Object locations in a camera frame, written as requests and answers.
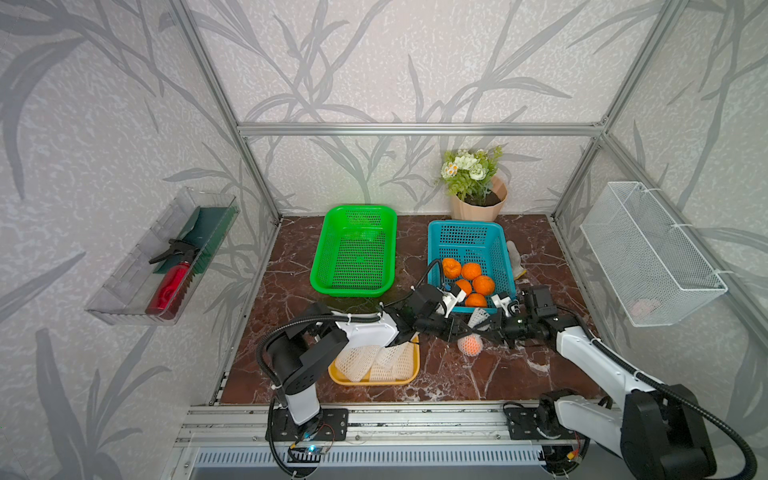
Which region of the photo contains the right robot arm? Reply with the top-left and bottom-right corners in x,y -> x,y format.
469,285 -> 758,479

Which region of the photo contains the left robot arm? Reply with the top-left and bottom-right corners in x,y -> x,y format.
256,278 -> 472,428

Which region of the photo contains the white yellow work glove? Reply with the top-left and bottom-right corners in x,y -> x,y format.
506,240 -> 527,280

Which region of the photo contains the yellow plastic tray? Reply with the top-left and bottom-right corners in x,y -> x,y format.
328,335 -> 420,386

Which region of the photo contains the teal plastic basket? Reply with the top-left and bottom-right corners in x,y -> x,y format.
427,220 -> 517,313

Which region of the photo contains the green plastic basket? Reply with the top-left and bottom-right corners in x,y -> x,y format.
310,205 -> 398,298

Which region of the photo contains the potted white flower plant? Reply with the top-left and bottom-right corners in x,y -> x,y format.
440,145 -> 507,222

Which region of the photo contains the dark green dustpan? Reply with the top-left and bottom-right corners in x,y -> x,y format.
150,207 -> 230,274

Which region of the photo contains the red black spray bottle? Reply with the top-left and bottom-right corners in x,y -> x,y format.
145,251 -> 199,321

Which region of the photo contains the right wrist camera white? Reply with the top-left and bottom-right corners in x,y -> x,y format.
491,294 -> 520,318

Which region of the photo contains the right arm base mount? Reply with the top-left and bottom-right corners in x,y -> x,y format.
502,401 -> 561,440

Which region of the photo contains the white wire mesh basket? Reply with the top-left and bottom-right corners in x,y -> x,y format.
580,181 -> 728,328

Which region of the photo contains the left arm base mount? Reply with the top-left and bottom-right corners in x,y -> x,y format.
265,408 -> 350,442

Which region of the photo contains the aluminium front rail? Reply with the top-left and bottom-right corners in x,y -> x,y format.
174,401 -> 575,448

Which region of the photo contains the clear plastic wall bin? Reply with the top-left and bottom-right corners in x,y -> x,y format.
85,187 -> 240,326

